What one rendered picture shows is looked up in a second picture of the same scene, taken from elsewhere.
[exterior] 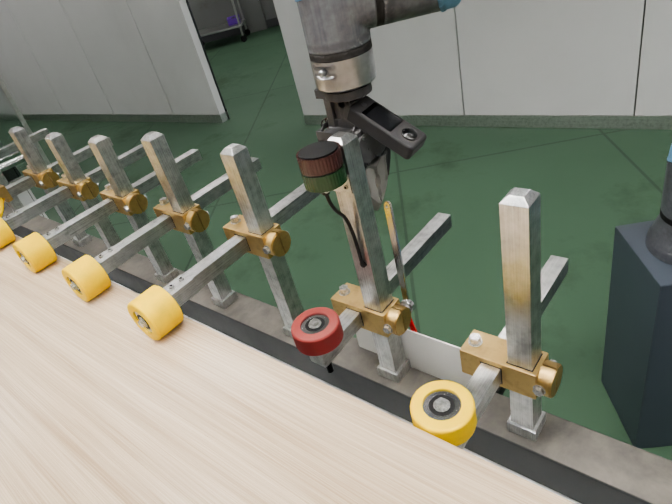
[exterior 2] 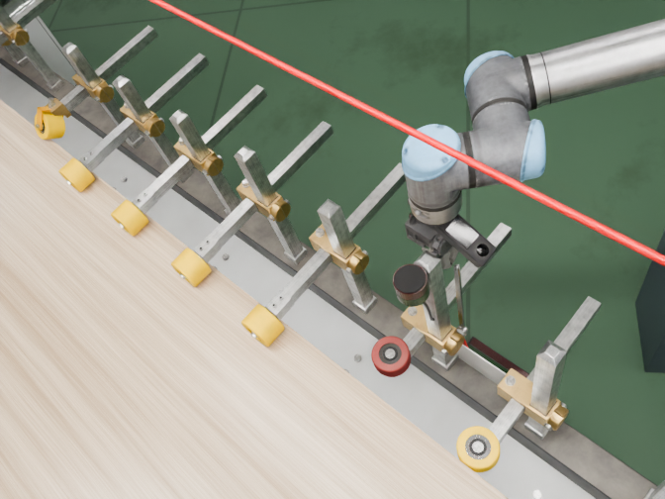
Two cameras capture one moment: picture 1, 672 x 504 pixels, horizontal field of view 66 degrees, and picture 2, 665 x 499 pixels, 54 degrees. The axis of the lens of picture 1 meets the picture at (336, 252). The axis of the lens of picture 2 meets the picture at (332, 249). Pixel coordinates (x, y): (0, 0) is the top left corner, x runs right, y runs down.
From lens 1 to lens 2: 74 cm
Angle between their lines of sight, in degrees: 25
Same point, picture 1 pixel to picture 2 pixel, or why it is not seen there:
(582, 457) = (572, 456)
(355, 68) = (445, 214)
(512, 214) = (544, 363)
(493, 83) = not seen: outside the picture
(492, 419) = not seen: hidden behind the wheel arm
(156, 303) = (266, 326)
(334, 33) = (432, 200)
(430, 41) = not seen: outside the picture
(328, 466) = (401, 479)
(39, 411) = (187, 397)
